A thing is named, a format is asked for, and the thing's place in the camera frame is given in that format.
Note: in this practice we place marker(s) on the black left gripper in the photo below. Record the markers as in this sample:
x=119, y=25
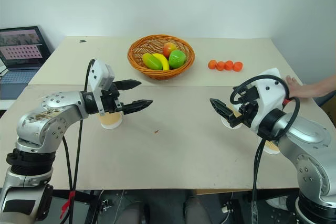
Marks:
x=111, y=102

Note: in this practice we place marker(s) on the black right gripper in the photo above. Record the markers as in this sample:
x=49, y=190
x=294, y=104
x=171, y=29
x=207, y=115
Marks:
x=250, y=94

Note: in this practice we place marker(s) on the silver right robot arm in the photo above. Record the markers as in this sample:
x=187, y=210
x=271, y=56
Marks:
x=304, y=140

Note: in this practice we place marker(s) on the person's bare forearm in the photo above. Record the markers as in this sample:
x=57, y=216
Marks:
x=320, y=89

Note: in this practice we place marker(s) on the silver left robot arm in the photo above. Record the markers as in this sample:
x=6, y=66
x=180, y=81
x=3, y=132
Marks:
x=47, y=119

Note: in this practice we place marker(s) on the person's bare hand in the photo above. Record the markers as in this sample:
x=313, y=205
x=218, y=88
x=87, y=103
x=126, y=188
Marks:
x=295, y=89

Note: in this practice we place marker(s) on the right white paper cup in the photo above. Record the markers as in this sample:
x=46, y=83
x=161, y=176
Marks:
x=236, y=113

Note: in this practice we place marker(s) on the white paper cup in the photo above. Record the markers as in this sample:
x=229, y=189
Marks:
x=236, y=113
x=111, y=119

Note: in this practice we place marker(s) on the orange wicker basket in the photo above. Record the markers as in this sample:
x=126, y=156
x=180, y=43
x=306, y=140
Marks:
x=157, y=73

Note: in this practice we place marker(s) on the left white paper cup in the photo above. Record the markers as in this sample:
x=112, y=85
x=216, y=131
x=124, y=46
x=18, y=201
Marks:
x=111, y=119

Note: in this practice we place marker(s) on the yellow green toy mango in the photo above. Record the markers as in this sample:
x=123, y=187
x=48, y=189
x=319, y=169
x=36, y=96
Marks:
x=151, y=62

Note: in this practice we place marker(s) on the yellow toy banana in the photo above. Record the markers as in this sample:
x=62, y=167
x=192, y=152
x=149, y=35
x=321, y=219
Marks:
x=162, y=62

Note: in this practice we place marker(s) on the green toy apple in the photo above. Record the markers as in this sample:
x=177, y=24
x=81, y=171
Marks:
x=176, y=60

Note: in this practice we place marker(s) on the red yellow toy apple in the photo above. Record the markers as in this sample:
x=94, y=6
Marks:
x=169, y=48

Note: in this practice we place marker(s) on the small black scrap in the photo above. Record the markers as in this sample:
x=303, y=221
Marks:
x=83, y=41

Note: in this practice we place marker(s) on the grey laptop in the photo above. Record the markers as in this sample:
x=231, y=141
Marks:
x=21, y=45

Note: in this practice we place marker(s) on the red tape strip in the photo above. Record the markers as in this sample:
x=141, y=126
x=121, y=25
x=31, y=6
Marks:
x=67, y=204

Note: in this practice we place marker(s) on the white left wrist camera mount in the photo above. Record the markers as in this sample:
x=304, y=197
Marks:
x=101, y=75

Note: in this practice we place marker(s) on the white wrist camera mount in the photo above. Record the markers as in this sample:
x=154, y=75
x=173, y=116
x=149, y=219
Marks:
x=101, y=75
x=270, y=95

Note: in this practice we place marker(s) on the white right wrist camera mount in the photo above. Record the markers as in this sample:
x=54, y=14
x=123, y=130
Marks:
x=270, y=95

